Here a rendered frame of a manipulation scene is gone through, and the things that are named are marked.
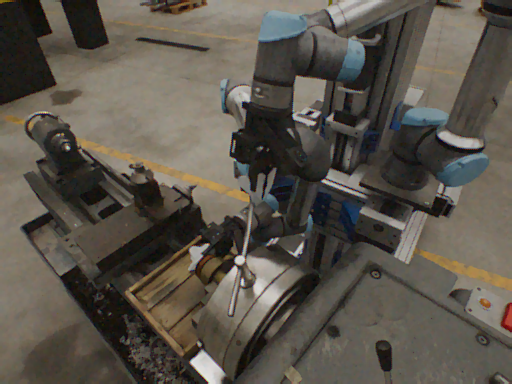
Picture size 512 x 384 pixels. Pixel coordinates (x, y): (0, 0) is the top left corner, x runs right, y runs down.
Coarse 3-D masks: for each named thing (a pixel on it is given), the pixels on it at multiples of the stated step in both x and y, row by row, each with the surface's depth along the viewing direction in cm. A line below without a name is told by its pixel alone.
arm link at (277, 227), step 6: (276, 216) 112; (270, 222) 106; (276, 222) 108; (258, 228) 105; (264, 228) 105; (270, 228) 107; (276, 228) 108; (282, 228) 108; (252, 234) 109; (258, 234) 107; (264, 234) 107; (270, 234) 108; (276, 234) 108; (282, 234) 109; (252, 240) 111; (258, 240) 109; (264, 240) 109
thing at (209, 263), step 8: (208, 256) 86; (216, 256) 88; (200, 264) 84; (208, 264) 83; (216, 264) 83; (200, 272) 84; (208, 272) 82; (216, 272) 82; (224, 272) 82; (200, 280) 84; (208, 280) 81; (216, 280) 82
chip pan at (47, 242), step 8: (48, 224) 171; (32, 232) 167; (40, 232) 167; (48, 232) 167; (56, 232) 167; (32, 240) 163; (40, 240) 163; (48, 240) 163; (56, 240) 163; (40, 248) 159; (48, 248) 159; (56, 248) 159; (48, 256) 156; (56, 256) 156; (64, 256) 156; (56, 264) 152; (64, 264) 152; (72, 264) 152; (64, 272) 149; (136, 376) 115
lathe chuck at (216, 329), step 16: (256, 256) 71; (272, 256) 72; (288, 256) 74; (256, 272) 67; (272, 272) 68; (224, 288) 66; (240, 288) 65; (256, 288) 65; (208, 304) 67; (224, 304) 65; (240, 304) 64; (208, 320) 66; (224, 320) 64; (240, 320) 63; (208, 336) 67; (224, 336) 64; (208, 352) 69; (224, 352) 64
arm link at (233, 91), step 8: (224, 80) 107; (232, 80) 106; (240, 80) 106; (248, 80) 107; (224, 88) 104; (232, 88) 103; (240, 88) 101; (248, 88) 102; (224, 96) 105; (232, 96) 102; (240, 96) 99; (248, 96) 99; (224, 104) 106; (232, 104) 101; (240, 104) 95; (224, 112) 110; (232, 112) 105; (240, 112) 92; (240, 120) 89; (296, 136) 74; (240, 168) 79; (248, 168) 73; (280, 168) 74; (280, 176) 78
